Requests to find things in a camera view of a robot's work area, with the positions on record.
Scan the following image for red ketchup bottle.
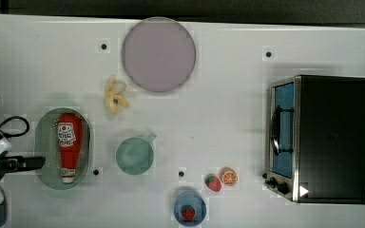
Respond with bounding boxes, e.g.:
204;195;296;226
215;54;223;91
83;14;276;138
57;113;82;184

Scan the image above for green measuring cup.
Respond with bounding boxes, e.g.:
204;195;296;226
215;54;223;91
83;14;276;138
115;134;157;176

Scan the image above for peeled toy banana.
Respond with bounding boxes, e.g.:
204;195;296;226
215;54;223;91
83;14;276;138
105;75;129;115

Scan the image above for blue bowl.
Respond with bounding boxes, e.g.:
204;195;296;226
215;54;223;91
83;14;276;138
173;191;207;227

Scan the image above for toy strawberry in bowl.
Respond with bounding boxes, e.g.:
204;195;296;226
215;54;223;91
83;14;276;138
181;205;196;220

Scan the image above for round purple plate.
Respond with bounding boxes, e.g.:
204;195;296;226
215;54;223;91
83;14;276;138
122;17;197;92

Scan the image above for toy strawberry on table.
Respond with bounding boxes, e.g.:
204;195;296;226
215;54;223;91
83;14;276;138
204;174;221;192

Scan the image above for toy orange half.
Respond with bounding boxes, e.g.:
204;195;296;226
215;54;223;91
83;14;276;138
220;167;238;186

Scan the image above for silver toaster oven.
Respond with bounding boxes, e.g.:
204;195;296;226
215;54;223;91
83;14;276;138
262;75;365;204

